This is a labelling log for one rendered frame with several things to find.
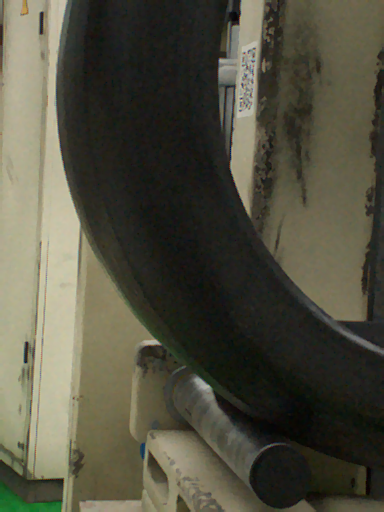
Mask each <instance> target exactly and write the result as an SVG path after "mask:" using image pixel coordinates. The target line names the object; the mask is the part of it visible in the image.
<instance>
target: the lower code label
mask: <svg viewBox="0 0 384 512"><path fill-rule="evenodd" d="M257 44H258V40H255V41H253V42H251V44H249V45H246V46H244V47H242V53H241V71H240V87H239V90H238V105H237V118H241V117H246V116H252V115H253V113H254V95H255V79H256V61H257Z"/></svg>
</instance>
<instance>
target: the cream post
mask: <svg viewBox="0 0 384 512"><path fill-rule="evenodd" d="M255 40H258V44H257V61H256V79H255V95H254V113H253V115H252V116H246V117H241V118H237V105H238V90H239V87H240V71H241V53H242V47H244V46H246V45H249V44H251V42H253V41H255ZM383 83H384V0H242V5H241V23H240V39H239V57H238V74H237V85H236V91H235V111H234V134H233V145H232V160H231V173H232V176H233V179H234V182H235V185H236V188H237V190H238V193H239V196H240V198H241V200H242V203H243V205H244V207H245V209H246V212H247V214H248V216H249V218H250V220H251V222H252V224H253V226H254V227H255V229H256V231H257V233H258V235H259V236H260V238H261V240H262V241H263V243H264V244H265V246H266V248H267V249H268V250H269V252H270V253H271V255H272V256H273V258H274V259H275V260H276V262H277V263H278V264H279V266H280V267H281V268H282V270H283V271H284V272H285V273H286V274H287V276H288V277H289V278H290V279H291V280H293V281H294V282H295V284H296V285H297V286H298V287H299V288H300V289H301V290H302V291H303V292H304V293H305V294H306V295H307V296H308V297H309V298H310V299H311V300H312V301H314V302H315V303H316V304H317V305H318V306H319V307H320V308H322V309H323V310H324V311H325V312H327V313H328V314H329V316H330V317H332V318H333V319H334V320H336V321H366V315H367V300H368V284H369V268H370V253H371V238H372V223H373V207H374V192H375V181H376V177H377V161H378V145H379V130H380V114H382V99H383ZM294 447H295V448H297V449H298V450H299V451H300V452H301V453H302V454H303V456H304V457H305V459H306V460H307V462H308V464H309V467H310V471H311V478H312V481H311V486H310V488H309V491H308V492H315V493H326V494H357V486H358V470H359V465H356V464H352V463H348V461H344V460H341V459H337V458H334V457H331V456H328V455H325V454H322V453H319V452H316V450H313V449H311V448H309V447H306V446H294Z"/></svg>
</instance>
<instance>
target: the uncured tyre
mask: <svg viewBox="0 0 384 512"><path fill-rule="evenodd" d="M228 3H229V0H67V3H66V8H65V12H64V16H63V22H62V27H61V32H60V38H59V45H58V52H57V61H56V64H57V74H56V120H57V133H58V140H59V142H60V149H61V156H62V161H63V167H64V171H65V176H66V180H67V184H68V188H69V192H70V196H71V199H72V203H73V206H74V209H75V212H76V215H77V217H78V220H79V223H80V225H81V228H82V230H83V233H84V235H85V237H86V240H87V242H88V244H89V246H91V248H92V250H93V252H94V254H95V256H96V258H97V260H98V262H99V264H100V266H101V267H102V269H103V271H104V273H105V274H106V276H107V278H108V279H109V281H110V282H111V284H112V285H113V287H114V289H115V290H116V292H117V293H118V294H119V296H120V297H121V299H122V300H123V301H124V303H125V304H126V305H127V307H128V308H129V309H130V311H131V312H132V313H133V314H134V316H135V317H136V318H137V319H138V320H139V321H140V323H141V324H142V325H143V326H144V327H145V328H146V329H147V330H148V331H149V332H150V333H151V334H152V336H153V337H154V338H155V339H156V340H157V341H158V342H160V343H161V344H162V345H163V346H164V347H165V348H166V349H167V350H168V351H169V352H170V353H172V354H173V355H174V356H175V358H176V359H177V360H179V361H180V362H181V363H182V364H183V365H185V366H186V367H187V368H188V369H189V370H191V371H192V372H193V373H194V374H195V375H197V376H198V377H199V378H200V379H201V380H203V381H204V382H205V383H206V384H207V385H209V386H210V387H211V388H212V389H213V390H215V391H216V392H217V393H218V394H220V395H221V396H222V397H223V398H225V399H226V400H227V401H229V402H230V403H231V404H233V405H234V406H236V407H237V408H238V409H240V410H241V412H244V413H245V414H247V415H248V416H250V417H251V418H253V419H255V420H256V421H258V422H259V423H261V424H263V425H265V426H266V427H268V428H270V429H272V430H274V431H275V432H277V433H279V434H281V435H282V436H283V437H285V438H287V439H289V440H291V441H295V442H297V443H299V444H301V445H304V446H306V447H309V448H311V449H313V450H316V452H319V453H322V454H325V455H328V456H331V457H334V458H337V459H341V460H344V461H348V463H352V464H356V465H360V466H365V467H369V468H375V469H376V470H380V471H384V319H383V320H374V321H336V320H334V319H333V318H332V317H330V316H329V314H328V313H327V312H325V311H324V310H323V309H322V308H320V307H319V306H318V305H317V304H316V303H315V302H314V301H312V300H311V299H310V298H309V297H308V296H307V295H306V294H305V293H304V292H303V291H302V290H301V289H300V288H299V287H298V286H297V285H296V284H295V282H294V281H293V280H291V279H290V278H289V277H288V276H287V274H286V273H285V272H284V271H283V270H282V268H281V267H280V266H279V264H278V263H277V262H276V260H275V259H274V258H273V256H272V255H271V253H270V252H269V250H268V249H267V248H266V246H265V244H264V243H263V241H262V240H261V238H260V236H259V235H258V233H257V231H256V229H255V227H254V226H253V224H252V222H251V220H250V218H249V216H248V214H247V212H246V209H245V207H244V205H243V203H242V200H241V198H240V196H239V193H238V190H237V188H236V185H235V182H234V179H233V176H232V173H231V170H230V166H229V162H228V159H227V154H226V149H225V145H224V140H223V134H222V128H221V121H220V112H219V99H218V64H219V50H220V42H221V34H222V33H223V27H224V22H225V16H226V11H227V7H228Z"/></svg>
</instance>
